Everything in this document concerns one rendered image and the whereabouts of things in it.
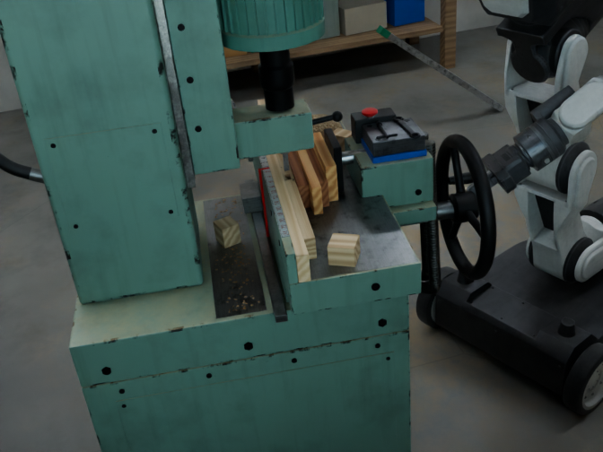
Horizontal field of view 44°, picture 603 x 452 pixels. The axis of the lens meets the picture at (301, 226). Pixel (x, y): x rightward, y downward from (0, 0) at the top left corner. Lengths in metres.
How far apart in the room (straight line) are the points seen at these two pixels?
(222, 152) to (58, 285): 1.78
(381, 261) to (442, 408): 1.08
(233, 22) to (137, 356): 0.57
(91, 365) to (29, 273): 1.81
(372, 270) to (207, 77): 0.40
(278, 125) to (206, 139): 0.13
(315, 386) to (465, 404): 0.92
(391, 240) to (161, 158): 0.39
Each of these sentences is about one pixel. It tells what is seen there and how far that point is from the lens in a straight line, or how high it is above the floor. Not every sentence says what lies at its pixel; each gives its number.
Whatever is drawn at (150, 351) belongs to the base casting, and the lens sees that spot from 1.29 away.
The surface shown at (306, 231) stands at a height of 0.94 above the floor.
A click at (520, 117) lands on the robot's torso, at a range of 2.00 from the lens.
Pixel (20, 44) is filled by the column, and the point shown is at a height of 1.27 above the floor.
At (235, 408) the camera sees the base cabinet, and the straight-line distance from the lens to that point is 1.38.
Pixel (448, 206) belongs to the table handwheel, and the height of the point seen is 0.82.
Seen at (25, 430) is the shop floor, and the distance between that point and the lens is 2.40.
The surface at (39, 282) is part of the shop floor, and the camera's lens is 3.02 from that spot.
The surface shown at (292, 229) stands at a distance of 1.18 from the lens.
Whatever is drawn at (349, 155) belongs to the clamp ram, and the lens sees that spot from 1.38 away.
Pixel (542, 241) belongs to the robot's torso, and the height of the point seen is 0.35.
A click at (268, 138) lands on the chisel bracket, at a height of 1.03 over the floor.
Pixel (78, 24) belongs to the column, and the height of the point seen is 1.29.
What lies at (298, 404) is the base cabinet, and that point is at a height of 0.59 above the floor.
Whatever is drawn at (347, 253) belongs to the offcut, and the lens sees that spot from 1.16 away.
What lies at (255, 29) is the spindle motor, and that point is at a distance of 1.19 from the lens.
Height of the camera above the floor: 1.56
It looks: 31 degrees down
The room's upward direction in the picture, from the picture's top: 6 degrees counter-clockwise
